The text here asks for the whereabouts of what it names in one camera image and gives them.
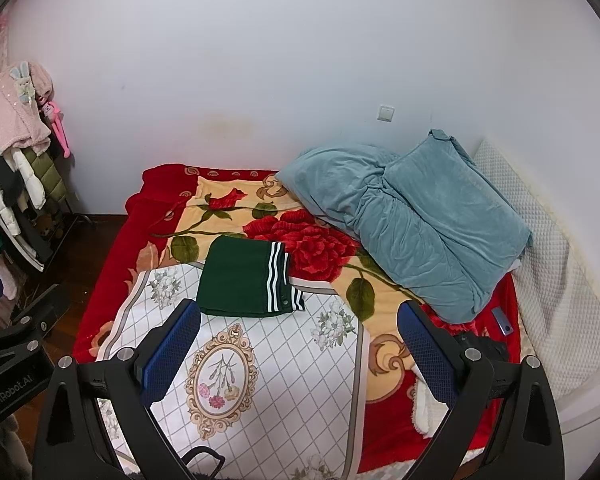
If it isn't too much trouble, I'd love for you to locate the blue velvet quilt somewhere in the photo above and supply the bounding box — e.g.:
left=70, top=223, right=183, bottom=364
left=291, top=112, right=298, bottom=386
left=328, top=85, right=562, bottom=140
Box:
left=275, top=128, right=534, bottom=323

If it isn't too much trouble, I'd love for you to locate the white diamond pattern floral cloth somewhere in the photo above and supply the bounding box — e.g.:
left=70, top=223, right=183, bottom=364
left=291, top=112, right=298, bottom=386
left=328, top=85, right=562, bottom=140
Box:
left=95, top=260, right=371, bottom=480

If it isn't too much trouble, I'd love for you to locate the green and cream varsity jacket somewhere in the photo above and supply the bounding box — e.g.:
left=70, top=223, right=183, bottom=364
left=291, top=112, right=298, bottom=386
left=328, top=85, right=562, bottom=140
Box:
left=196, top=235, right=306, bottom=318

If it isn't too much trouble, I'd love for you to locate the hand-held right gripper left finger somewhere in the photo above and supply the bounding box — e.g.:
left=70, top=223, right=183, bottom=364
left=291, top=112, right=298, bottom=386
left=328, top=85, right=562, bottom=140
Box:
left=32, top=299, right=203, bottom=480

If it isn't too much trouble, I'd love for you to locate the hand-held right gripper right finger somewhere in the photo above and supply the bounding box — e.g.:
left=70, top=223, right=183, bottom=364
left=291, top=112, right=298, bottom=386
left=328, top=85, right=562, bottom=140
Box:
left=397, top=300, right=566, bottom=480

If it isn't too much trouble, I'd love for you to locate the row of hanging clothes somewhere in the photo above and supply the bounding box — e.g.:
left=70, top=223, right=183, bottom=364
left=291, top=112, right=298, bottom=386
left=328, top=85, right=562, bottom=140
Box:
left=0, top=62, right=68, bottom=271

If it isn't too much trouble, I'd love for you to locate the black metal clothes rack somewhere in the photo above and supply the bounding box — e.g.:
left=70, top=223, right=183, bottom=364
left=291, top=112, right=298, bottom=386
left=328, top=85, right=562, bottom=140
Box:
left=20, top=195, right=96, bottom=291

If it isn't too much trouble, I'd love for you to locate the white fleece cloth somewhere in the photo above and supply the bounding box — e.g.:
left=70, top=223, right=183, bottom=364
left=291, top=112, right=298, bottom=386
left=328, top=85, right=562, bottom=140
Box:
left=412, top=375, right=448, bottom=436

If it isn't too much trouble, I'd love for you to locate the red rose print blanket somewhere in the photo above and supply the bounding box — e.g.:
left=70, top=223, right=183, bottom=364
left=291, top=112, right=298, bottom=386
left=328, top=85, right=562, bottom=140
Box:
left=72, top=162, right=523, bottom=473

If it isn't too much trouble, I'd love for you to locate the grey phone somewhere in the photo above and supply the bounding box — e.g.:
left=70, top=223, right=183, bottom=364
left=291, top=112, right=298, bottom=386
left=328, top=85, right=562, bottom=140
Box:
left=491, top=307, right=512, bottom=336

